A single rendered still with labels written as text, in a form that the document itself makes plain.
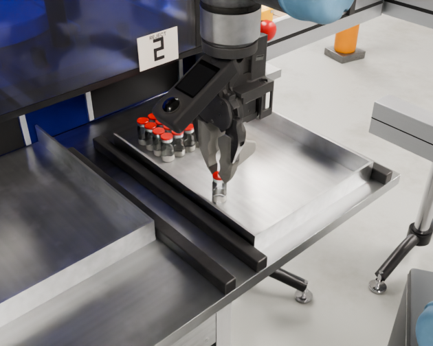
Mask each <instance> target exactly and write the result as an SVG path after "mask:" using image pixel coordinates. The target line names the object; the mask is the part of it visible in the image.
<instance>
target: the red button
mask: <svg viewBox="0 0 433 346"><path fill-rule="evenodd" d="M260 32H261V33H265V34H268V36H267V41H270V40H271V39H272V38H273V37H274V36H275V35H276V25H275V23H274V22H273V21H269V20H264V21H262V22H261V23H260Z"/></svg>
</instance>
